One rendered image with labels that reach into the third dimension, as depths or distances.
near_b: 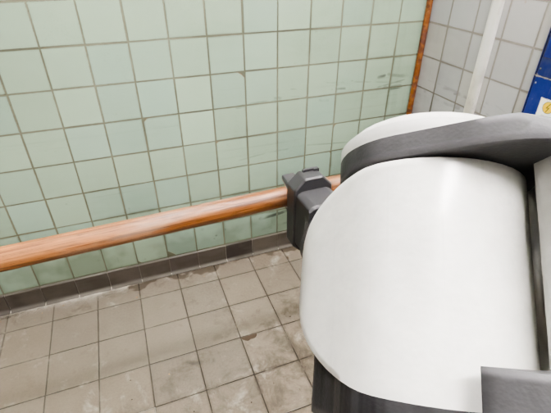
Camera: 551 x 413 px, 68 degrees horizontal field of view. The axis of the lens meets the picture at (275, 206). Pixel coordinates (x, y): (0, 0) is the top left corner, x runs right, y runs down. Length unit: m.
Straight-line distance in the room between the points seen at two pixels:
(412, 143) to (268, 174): 1.96
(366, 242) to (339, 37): 1.89
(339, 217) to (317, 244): 0.02
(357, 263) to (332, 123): 1.99
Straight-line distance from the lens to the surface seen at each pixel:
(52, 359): 2.10
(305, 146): 2.13
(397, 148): 0.17
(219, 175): 2.03
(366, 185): 0.17
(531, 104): 1.82
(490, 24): 1.97
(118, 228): 0.55
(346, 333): 0.17
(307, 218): 0.51
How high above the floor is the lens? 1.51
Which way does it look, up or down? 33 degrees down
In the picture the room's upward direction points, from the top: straight up
